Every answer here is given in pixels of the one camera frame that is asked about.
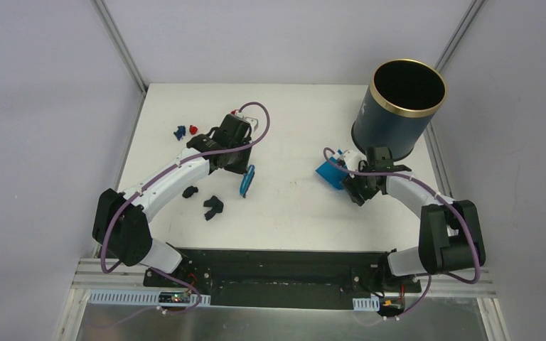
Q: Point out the large black paper scrap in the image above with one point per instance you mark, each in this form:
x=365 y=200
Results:
x=215 y=206

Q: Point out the small black paper scrap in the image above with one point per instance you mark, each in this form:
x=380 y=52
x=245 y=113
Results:
x=190 y=191

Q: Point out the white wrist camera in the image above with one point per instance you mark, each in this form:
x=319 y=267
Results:
x=351 y=160
x=254 y=123

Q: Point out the blue hand brush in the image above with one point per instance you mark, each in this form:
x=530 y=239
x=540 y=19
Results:
x=247 y=180

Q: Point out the dark blue scrap top left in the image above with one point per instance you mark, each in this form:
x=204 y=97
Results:
x=180 y=132

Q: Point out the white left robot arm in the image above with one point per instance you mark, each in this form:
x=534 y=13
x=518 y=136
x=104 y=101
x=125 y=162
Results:
x=122 y=219

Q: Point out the dark bin with gold rim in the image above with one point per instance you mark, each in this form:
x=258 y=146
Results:
x=402 y=98

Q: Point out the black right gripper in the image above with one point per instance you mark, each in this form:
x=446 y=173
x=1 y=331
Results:
x=350 y=184

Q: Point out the white slotted cable duct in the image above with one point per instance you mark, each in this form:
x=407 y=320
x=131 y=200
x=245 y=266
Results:
x=143 y=298
x=370 y=303

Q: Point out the black mounting base plate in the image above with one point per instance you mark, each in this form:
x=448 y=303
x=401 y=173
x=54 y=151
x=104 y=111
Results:
x=324 y=280

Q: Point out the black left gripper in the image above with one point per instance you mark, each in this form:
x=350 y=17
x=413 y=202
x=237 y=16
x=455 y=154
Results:
x=237 y=161

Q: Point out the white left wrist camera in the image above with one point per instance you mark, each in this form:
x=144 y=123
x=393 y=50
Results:
x=254 y=123

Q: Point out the left white slotted cable duct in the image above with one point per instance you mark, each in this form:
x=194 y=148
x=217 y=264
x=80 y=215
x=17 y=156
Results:
x=143 y=298

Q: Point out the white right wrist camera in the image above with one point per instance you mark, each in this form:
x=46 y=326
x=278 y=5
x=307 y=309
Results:
x=351 y=160

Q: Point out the right white slotted cable duct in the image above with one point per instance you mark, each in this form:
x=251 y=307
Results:
x=370 y=303

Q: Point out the blue plastic dustpan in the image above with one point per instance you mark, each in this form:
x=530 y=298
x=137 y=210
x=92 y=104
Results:
x=331 y=174

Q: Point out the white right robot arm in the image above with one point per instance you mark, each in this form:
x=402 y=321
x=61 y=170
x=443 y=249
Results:
x=449 y=241

